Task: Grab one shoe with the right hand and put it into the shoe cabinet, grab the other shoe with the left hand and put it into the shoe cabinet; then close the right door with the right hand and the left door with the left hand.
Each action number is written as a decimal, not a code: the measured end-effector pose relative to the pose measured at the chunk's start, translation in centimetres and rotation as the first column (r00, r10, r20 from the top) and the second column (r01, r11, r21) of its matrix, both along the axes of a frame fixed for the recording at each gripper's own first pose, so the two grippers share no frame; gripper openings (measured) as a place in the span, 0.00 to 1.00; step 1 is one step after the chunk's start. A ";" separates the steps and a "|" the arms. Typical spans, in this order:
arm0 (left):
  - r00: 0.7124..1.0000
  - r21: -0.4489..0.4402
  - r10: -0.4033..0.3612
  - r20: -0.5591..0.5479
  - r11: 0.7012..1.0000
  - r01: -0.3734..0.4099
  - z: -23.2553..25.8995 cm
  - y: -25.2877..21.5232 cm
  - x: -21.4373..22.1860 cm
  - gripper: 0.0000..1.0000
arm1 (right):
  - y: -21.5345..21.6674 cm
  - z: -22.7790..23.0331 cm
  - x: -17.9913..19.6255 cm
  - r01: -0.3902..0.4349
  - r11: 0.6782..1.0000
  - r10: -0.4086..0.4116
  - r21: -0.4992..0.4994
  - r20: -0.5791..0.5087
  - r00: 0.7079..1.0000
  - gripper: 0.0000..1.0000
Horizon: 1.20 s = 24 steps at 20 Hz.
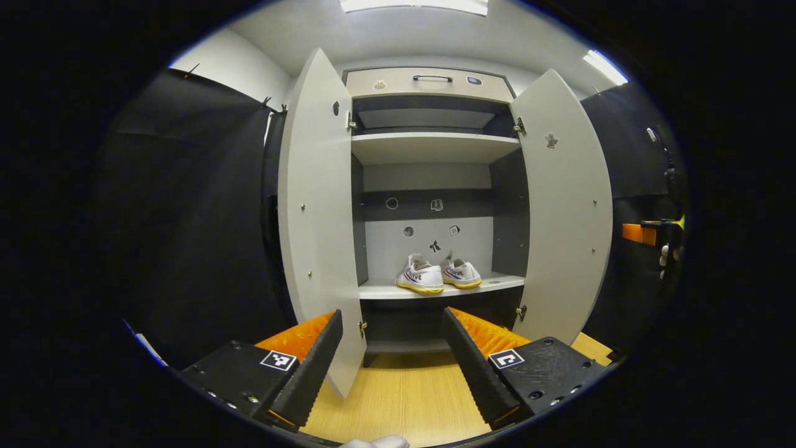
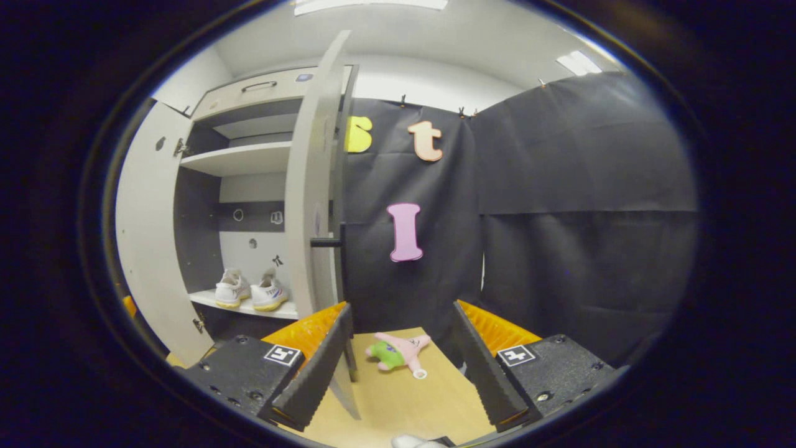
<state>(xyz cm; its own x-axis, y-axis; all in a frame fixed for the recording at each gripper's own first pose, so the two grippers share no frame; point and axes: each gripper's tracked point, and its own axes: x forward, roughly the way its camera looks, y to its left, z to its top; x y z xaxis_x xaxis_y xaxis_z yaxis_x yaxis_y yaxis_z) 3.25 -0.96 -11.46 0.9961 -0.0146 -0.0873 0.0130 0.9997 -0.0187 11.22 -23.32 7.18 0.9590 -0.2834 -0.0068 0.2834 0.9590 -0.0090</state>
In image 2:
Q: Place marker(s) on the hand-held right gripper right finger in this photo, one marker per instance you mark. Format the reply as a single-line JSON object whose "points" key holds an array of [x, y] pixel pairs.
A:
{"points": [[485, 373]]}

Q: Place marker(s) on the black backdrop cloth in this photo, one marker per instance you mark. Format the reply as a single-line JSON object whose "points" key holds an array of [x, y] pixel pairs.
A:
{"points": [[559, 218]]}

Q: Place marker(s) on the ceiling light panel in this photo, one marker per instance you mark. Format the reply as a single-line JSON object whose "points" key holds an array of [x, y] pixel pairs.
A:
{"points": [[579, 63], [370, 5]]}

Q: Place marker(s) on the pink star plush toy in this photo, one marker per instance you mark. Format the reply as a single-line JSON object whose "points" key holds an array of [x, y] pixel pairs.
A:
{"points": [[398, 351]]}

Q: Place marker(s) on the grey cabinet drawer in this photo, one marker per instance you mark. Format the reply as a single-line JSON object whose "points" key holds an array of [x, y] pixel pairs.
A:
{"points": [[261, 99]]}

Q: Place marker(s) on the grey shoe cabinet door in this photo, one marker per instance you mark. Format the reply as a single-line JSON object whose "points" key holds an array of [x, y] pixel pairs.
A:
{"points": [[149, 236], [308, 186]]}

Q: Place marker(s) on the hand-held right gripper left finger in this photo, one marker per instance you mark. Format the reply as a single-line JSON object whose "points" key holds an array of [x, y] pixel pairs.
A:
{"points": [[317, 373]]}

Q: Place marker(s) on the grey shoe cabinet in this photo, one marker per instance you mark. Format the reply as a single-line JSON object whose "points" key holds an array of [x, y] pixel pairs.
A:
{"points": [[199, 236]]}

